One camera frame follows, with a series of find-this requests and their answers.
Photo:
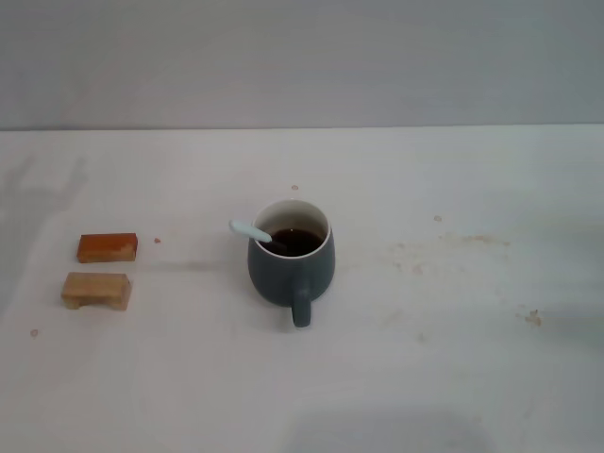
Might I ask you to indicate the orange-brown wooden block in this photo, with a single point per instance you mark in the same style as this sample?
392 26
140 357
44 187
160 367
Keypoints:
108 247

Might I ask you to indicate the light wooden block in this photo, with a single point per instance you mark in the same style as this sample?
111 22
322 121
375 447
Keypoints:
94 288

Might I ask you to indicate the grey ceramic cup with coffee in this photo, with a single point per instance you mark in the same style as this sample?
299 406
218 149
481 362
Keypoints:
278 278

